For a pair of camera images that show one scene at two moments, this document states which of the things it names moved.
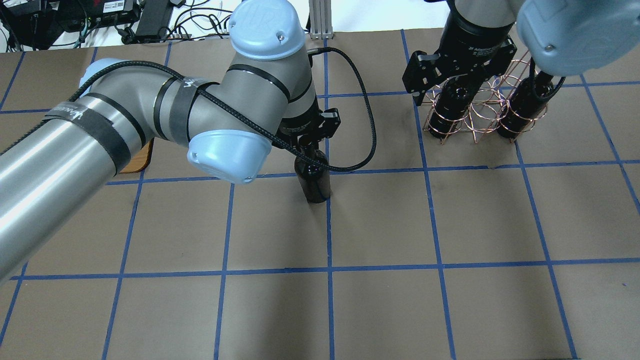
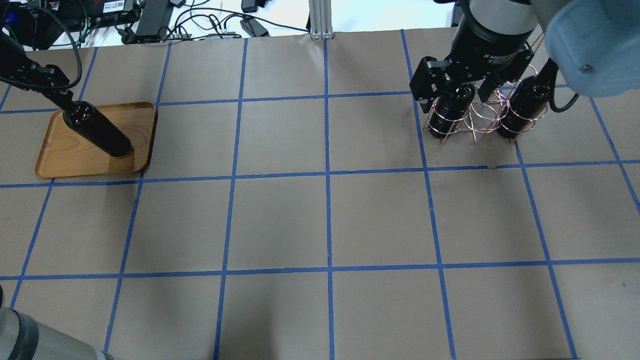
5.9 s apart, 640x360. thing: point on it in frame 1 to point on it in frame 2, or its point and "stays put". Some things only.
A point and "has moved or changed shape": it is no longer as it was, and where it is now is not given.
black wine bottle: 451,106 stays put
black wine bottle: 525,105 stays put
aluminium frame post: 320,19 stays put
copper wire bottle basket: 508,105 stays put
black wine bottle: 314,179 has moved or changed shape
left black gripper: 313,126 to 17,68
